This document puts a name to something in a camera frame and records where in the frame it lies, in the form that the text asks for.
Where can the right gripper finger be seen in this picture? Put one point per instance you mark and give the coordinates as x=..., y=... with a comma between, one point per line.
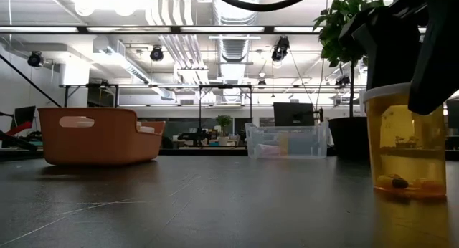
x=391, y=58
x=437, y=61

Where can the white round cap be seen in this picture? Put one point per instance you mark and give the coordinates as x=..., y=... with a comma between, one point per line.
x=401, y=144

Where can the background black robot arm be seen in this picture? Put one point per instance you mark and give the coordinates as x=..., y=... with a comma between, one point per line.
x=195, y=136

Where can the clear plastic bin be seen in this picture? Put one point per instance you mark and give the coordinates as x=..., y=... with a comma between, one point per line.
x=251, y=140

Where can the orange plastic bin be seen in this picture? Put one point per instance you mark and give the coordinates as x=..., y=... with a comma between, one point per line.
x=100, y=144

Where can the black ceiling spotlight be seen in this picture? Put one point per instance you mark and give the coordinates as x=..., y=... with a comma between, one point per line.
x=156, y=53
x=342, y=80
x=280, y=49
x=35, y=58

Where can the green plant in black pot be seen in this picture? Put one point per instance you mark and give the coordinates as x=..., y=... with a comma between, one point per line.
x=349, y=137

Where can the black background monitor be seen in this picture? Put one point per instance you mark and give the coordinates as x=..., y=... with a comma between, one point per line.
x=294, y=113

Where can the small background potted plant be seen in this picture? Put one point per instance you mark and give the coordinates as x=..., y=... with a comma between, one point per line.
x=223, y=120

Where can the black table mat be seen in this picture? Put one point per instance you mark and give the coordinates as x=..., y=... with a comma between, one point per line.
x=229, y=212

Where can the small black background screen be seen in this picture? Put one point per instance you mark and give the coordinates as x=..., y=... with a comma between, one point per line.
x=26, y=115

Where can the red and black equipment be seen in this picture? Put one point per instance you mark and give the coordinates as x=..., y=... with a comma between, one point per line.
x=21, y=127

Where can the silver ventilation duct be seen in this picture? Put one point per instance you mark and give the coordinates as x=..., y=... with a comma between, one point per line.
x=235, y=47

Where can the overhead frame rail with lights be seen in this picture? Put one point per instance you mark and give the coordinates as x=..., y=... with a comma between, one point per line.
x=175, y=29

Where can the white wall unit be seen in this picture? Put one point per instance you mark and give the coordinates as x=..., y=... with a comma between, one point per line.
x=73, y=74

